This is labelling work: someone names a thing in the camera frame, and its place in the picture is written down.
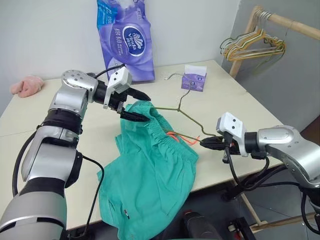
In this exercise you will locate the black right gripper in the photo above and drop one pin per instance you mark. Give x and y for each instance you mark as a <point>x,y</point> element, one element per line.
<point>230,147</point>

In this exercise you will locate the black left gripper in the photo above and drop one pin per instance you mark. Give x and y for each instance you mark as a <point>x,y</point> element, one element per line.
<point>117,100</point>

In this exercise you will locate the green shorts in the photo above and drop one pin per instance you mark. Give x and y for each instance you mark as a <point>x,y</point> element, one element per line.
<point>145,180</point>

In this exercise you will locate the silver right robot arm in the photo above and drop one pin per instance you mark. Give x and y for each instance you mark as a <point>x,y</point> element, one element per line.
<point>287,142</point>

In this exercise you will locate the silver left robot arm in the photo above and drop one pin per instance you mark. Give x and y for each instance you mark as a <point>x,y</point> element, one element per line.
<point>45,155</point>

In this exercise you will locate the large purple tissue pack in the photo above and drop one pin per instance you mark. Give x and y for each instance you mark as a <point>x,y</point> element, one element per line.
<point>130,45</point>

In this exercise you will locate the small purple tissue box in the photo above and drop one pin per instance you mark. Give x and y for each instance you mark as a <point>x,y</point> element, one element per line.
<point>197,82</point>

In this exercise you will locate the hangers on rack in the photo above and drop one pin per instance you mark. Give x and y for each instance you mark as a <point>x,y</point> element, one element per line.
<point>232,59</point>

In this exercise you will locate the dark rounded shape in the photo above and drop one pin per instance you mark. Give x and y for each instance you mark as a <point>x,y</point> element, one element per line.
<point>192,227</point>

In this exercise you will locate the pink fluffy cloth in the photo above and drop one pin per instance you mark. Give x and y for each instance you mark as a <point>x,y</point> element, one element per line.
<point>27,86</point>

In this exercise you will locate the wooden clothes rack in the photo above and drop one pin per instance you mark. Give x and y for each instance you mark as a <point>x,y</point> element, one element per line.
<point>300,27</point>

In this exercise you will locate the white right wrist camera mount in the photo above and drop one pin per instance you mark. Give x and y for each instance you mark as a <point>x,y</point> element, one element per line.
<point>231,122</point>

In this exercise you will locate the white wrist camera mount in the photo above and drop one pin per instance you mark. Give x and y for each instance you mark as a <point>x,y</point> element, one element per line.
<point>231,122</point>
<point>121,78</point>

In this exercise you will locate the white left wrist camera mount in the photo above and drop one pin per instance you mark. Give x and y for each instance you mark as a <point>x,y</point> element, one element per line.
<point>121,78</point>

